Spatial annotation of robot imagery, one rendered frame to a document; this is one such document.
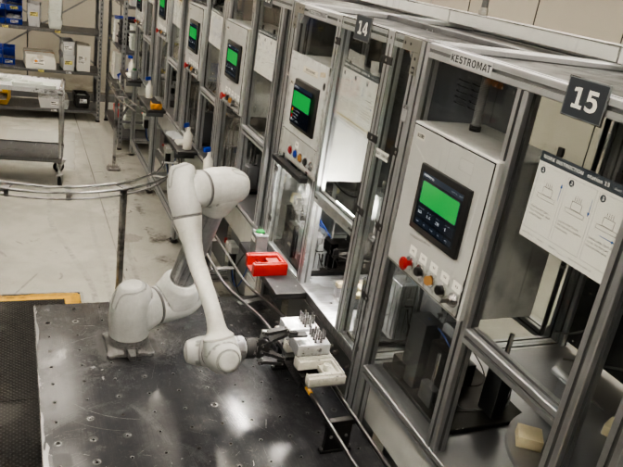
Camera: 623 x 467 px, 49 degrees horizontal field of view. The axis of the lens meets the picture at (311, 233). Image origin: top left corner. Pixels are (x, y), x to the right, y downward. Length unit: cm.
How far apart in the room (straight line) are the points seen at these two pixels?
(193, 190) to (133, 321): 63
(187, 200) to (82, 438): 84
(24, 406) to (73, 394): 110
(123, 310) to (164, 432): 53
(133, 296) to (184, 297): 21
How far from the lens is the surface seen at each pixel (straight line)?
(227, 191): 241
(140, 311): 270
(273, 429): 247
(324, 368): 247
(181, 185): 233
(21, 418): 360
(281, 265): 298
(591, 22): 681
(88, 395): 258
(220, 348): 220
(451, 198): 190
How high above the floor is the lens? 219
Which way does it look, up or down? 21 degrees down
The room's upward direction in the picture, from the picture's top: 9 degrees clockwise
